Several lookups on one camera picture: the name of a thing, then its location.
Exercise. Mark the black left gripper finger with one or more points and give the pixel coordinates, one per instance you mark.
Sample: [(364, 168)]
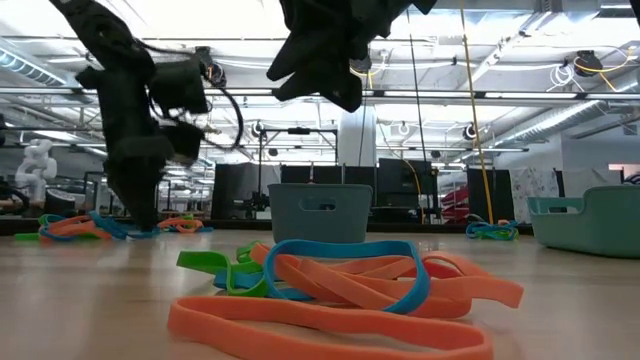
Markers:
[(137, 190)]

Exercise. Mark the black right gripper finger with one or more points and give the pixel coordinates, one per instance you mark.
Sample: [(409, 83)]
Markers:
[(297, 57), (330, 87)]

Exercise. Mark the blue plastic basket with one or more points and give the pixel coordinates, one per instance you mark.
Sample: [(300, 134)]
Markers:
[(300, 220)]

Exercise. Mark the white pillar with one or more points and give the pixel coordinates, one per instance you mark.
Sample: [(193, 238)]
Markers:
[(357, 135)]

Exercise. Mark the black monitor row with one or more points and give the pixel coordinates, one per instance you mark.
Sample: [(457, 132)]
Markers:
[(325, 174)]

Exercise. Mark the black partition panel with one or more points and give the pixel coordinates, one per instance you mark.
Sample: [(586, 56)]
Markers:
[(400, 185), (492, 195), (235, 190)]

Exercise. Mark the red object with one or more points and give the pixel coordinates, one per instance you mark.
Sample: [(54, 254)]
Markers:
[(455, 205)]

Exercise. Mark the white patterned sheet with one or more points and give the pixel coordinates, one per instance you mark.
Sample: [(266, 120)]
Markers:
[(535, 190)]

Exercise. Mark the teal plastic basket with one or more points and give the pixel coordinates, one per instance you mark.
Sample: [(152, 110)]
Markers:
[(590, 225)]

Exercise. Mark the black stand frame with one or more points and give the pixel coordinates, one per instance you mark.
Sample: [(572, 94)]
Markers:
[(299, 131)]

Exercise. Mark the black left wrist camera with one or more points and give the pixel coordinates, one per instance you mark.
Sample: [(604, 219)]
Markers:
[(180, 85)]

